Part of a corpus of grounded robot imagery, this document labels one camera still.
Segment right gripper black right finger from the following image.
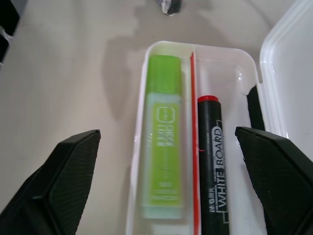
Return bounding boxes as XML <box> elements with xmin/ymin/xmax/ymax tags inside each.
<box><xmin>234</xmin><ymin>126</ymin><xmax>313</xmax><ymax>235</ymax></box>

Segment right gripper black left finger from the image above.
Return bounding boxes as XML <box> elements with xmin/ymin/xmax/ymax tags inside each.
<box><xmin>0</xmin><ymin>129</ymin><xmax>101</xmax><ymax>235</ymax></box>

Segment black whiteboard marker red cap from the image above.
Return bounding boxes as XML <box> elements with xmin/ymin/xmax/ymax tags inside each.
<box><xmin>197</xmin><ymin>94</ymin><xmax>232</xmax><ymax>235</ymax></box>

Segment green glue stick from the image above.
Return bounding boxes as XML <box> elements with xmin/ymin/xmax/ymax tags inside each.
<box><xmin>141</xmin><ymin>55</ymin><xmax>184</xmax><ymax>219</ymax></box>

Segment white plastic pencil case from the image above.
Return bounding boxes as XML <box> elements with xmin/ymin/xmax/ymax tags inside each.
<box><xmin>124</xmin><ymin>0</ymin><xmax>313</xmax><ymax>235</ymax></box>

